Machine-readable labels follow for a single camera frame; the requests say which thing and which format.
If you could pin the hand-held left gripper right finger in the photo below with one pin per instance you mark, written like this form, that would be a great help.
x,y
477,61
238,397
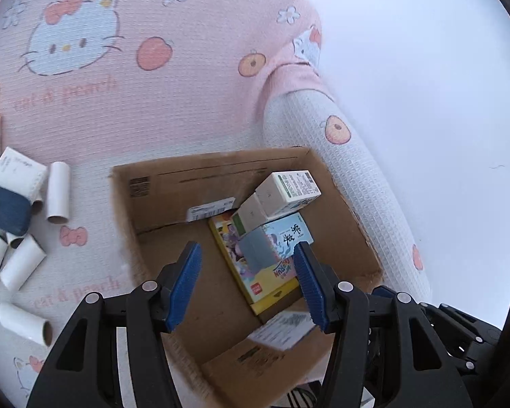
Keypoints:
x,y
312,289

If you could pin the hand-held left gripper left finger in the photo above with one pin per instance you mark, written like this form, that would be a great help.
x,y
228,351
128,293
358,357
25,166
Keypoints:
x,y
185,289

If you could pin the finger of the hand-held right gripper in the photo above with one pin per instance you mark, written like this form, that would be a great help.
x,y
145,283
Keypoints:
x,y
454,321
383,293

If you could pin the brown cardboard box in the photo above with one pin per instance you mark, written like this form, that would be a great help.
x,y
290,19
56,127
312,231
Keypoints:
x,y
161,204

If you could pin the denim glasses case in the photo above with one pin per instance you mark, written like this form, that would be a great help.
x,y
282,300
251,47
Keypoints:
x,y
4,208

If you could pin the yellow cartoon box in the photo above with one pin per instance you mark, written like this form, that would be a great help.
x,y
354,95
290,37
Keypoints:
x,y
261,295

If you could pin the white shipping label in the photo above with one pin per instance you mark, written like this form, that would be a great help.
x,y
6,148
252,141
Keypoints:
x,y
210,210
282,331

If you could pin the blue cartoon box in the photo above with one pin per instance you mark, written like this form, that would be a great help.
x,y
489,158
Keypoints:
x,y
276,238

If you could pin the small beige box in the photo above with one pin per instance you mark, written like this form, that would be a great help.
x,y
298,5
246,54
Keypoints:
x,y
250,216

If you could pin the white box with green label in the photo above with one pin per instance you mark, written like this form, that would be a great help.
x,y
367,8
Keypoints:
x,y
289,191

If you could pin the pile of white cardboard tubes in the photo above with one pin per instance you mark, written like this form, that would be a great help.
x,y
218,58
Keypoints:
x,y
58,191

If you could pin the pink printed blanket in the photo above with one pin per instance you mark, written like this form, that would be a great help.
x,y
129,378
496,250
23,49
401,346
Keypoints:
x,y
174,93

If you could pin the white tissue pack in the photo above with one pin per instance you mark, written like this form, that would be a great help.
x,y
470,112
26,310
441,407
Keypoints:
x,y
19,170

